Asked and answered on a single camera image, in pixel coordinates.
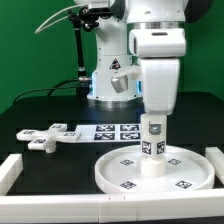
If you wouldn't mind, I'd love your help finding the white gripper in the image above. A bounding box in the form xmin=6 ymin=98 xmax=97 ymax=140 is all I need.
xmin=140 ymin=59 xmax=180 ymax=135

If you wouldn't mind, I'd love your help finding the white round table top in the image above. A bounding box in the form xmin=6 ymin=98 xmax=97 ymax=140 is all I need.
xmin=95 ymin=145 xmax=215 ymax=194

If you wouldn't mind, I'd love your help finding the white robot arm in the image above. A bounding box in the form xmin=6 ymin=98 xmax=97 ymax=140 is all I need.
xmin=73 ymin=0 xmax=214 ymax=137

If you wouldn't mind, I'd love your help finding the white marker sheet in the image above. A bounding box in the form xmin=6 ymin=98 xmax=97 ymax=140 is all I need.
xmin=75 ymin=124 xmax=140 ymax=142

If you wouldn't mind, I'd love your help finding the white right fence bar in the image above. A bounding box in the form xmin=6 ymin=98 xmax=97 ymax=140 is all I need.
xmin=205 ymin=147 xmax=224 ymax=185

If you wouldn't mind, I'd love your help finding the white fence bar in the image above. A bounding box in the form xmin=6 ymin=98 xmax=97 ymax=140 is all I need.
xmin=205 ymin=147 xmax=224 ymax=185
xmin=0 ymin=154 xmax=23 ymax=196
xmin=0 ymin=189 xmax=224 ymax=224

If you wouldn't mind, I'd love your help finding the white front fence bar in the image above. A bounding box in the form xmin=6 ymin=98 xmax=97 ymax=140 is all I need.
xmin=0 ymin=189 xmax=224 ymax=224

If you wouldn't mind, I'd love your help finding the white cross-shaped table base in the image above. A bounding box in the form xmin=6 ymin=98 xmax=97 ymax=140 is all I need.
xmin=16 ymin=123 xmax=81 ymax=153

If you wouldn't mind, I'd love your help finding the white left fence bar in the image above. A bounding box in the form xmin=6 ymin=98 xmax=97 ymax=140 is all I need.
xmin=0 ymin=154 xmax=23 ymax=196

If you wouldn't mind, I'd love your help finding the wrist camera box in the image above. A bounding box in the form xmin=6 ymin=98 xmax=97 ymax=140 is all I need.
xmin=129 ymin=28 xmax=186 ymax=58

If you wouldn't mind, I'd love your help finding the black cable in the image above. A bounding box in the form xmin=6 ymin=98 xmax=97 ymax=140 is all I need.
xmin=13 ymin=78 xmax=81 ymax=103

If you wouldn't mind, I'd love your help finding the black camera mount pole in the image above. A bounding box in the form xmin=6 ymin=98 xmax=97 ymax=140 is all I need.
xmin=68 ymin=7 xmax=99 ymax=98

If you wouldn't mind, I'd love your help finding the white cable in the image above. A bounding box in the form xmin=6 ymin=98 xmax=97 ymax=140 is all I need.
xmin=34 ymin=3 xmax=84 ymax=35

